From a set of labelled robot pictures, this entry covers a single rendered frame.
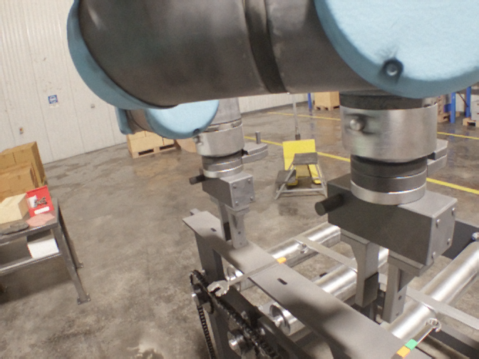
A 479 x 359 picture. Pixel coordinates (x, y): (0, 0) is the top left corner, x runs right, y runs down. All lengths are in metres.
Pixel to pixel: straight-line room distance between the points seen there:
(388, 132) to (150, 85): 0.18
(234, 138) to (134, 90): 0.39
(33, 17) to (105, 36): 10.52
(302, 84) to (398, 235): 0.19
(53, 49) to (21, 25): 1.18
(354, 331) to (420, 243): 0.33
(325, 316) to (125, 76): 0.54
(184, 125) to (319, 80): 0.24
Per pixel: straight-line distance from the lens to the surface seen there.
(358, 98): 0.27
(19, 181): 5.93
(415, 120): 0.28
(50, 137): 10.41
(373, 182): 0.29
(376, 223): 0.32
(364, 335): 0.60
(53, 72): 10.40
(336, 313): 0.63
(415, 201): 0.31
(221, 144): 0.56
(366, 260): 0.37
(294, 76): 0.16
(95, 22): 0.19
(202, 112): 0.38
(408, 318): 1.01
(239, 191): 0.57
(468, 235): 1.52
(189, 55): 0.16
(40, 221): 2.77
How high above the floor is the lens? 1.60
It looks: 19 degrees down
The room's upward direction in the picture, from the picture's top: 8 degrees counter-clockwise
